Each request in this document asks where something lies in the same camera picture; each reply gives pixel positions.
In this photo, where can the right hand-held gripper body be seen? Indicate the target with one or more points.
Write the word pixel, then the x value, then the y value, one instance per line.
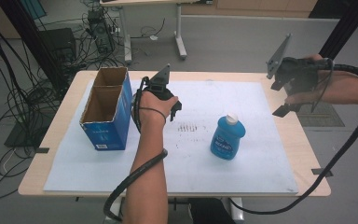
pixel 298 74

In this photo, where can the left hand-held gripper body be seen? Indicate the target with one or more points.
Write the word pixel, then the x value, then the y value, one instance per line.
pixel 160 85

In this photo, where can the blue bottle with white cap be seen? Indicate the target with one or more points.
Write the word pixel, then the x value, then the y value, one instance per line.
pixel 227 140

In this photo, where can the person's left hand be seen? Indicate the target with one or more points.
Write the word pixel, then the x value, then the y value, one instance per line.
pixel 150 109

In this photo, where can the person's right hand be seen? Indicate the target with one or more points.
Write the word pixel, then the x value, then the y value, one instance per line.
pixel 335 88

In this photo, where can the dark grey floor plate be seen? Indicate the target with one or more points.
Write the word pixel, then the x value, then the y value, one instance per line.
pixel 326 116

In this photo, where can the white background desk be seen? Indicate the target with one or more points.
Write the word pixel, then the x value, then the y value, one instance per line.
pixel 180 31

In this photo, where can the blue cardboard box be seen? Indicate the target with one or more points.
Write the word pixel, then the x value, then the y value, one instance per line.
pixel 108 124

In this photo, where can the white foam board mat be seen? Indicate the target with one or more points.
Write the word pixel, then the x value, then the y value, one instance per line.
pixel 199 174

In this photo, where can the black tape strip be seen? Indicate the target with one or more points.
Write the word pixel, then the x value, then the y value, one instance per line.
pixel 42 150
pixel 322 172

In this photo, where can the black computer tower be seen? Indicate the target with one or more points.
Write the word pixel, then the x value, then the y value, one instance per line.
pixel 101 31

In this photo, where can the person's legs in black pants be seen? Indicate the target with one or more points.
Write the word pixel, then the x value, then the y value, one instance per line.
pixel 211 211

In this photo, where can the black box on floor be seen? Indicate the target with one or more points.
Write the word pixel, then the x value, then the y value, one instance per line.
pixel 59 43

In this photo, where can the white table leg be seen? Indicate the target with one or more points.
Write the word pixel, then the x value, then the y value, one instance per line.
pixel 115 211
pixel 237 211

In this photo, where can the black metal stand post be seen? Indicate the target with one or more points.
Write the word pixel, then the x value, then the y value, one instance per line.
pixel 348 25
pixel 34 40

